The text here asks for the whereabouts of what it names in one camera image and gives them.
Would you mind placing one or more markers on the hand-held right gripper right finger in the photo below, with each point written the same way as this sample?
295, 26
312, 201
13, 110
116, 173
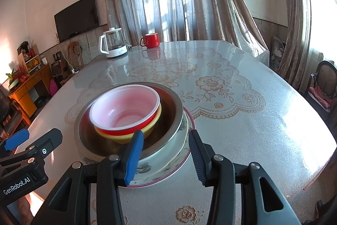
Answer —
198, 159

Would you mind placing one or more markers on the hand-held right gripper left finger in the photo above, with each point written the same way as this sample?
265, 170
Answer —
133, 159

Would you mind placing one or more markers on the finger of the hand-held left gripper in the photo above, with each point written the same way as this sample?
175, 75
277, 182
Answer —
15, 139
50, 139

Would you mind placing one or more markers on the scalloped plate red blue print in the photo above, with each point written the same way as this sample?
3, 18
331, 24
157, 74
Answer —
181, 140

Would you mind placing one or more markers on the yellow plastic bowl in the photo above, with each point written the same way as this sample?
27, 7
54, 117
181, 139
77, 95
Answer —
115, 139

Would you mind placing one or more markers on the red plastic bowl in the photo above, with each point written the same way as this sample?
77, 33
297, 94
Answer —
123, 109

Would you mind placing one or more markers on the stainless steel bowl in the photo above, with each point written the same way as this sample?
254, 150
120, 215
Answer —
171, 109

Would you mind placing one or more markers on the person's left forearm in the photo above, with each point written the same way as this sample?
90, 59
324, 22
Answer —
30, 206

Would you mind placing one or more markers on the orange wooden cabinet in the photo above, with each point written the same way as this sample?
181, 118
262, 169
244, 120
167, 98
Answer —
23, 98

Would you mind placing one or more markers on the pink bag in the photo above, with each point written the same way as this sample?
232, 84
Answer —
53, 88

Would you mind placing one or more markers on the potted green plant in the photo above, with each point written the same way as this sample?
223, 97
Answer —
13, 80

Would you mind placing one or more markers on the black speaker box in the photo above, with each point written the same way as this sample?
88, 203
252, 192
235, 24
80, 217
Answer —
56, 68

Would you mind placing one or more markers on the small shelf with ornaments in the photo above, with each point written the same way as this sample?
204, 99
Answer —
33, 65

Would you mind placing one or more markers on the wooden chair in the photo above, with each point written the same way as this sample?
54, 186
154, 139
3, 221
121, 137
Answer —
75, 51

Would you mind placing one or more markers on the white electric glass kettle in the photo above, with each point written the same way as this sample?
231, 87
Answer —
117, 52

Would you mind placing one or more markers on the red mug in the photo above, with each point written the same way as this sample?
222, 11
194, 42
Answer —
152, 40

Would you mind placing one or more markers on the black flat television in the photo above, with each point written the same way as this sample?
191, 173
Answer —
76, 18

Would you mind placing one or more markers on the grey sack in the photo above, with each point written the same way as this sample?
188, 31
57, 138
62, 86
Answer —
279, 53

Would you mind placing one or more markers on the red seat cushion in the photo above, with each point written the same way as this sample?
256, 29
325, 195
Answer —
321, 97

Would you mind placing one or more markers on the dark round-back chair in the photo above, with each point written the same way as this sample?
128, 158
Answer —
326, 77

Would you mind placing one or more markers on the narrow grey sheer curtain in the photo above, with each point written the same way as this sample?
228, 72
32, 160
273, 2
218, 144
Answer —
297, 30

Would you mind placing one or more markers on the black armchair with wooden frame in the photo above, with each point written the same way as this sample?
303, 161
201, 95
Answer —
8, 109

